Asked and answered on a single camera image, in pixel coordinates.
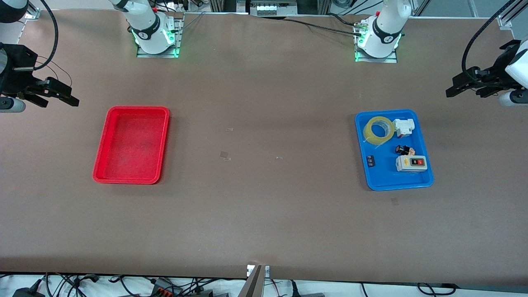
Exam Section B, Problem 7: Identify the black cable on table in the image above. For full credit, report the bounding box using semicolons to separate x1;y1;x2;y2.
284;17;364;36

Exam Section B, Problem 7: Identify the white plug adapter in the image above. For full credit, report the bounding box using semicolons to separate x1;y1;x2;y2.
392;118;415;138

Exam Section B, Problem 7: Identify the aluminium corner profile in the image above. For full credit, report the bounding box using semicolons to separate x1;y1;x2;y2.
497;0;528;29

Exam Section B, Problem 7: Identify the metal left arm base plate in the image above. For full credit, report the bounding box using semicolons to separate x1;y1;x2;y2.
354;20;399;64

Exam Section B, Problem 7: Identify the blue plastic tray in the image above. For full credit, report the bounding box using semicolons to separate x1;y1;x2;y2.
355;109;435;191

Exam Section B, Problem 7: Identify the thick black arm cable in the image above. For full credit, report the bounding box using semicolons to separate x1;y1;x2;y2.
461;0;519;75
35;0;59;71

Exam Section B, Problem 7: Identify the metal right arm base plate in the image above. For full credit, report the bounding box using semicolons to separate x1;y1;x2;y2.
136;12;184;59

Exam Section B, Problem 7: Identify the thin black right gripper wire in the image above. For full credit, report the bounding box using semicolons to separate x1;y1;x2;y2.
35;56;73;88

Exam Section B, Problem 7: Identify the aluminium frame structure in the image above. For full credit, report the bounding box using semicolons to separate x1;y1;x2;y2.
208;0;331;17

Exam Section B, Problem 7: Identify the grey switch box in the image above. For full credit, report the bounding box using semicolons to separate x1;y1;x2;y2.
395;155;428;173

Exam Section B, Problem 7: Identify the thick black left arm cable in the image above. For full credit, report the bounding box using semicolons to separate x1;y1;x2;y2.
461;0;519;75

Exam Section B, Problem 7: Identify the red plastic tray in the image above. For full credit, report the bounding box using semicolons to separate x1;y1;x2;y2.
92;106;170;185

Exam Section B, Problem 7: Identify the yellow packing tape roll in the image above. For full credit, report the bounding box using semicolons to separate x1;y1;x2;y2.
363;116;396;146

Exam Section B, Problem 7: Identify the orange cable connector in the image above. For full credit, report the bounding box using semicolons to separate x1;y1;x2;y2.
149;278;183;297

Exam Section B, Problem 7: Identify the black looped floor cable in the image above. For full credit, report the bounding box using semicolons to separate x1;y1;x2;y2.
416;282;457;296

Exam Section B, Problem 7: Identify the black power adapter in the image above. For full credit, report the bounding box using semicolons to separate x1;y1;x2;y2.
12;280;47;297

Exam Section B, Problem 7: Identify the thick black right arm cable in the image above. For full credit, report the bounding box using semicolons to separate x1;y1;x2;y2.
35;0;59;71

